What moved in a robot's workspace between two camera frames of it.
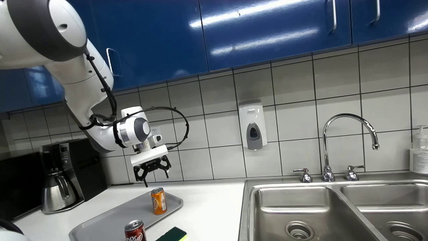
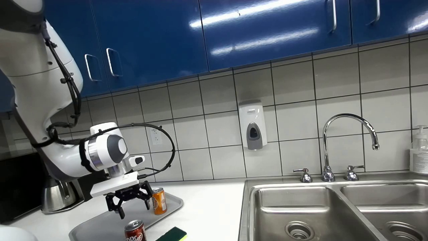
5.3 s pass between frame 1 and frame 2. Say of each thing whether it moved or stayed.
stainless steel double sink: stayed
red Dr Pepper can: stayed
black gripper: moved
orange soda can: stayed
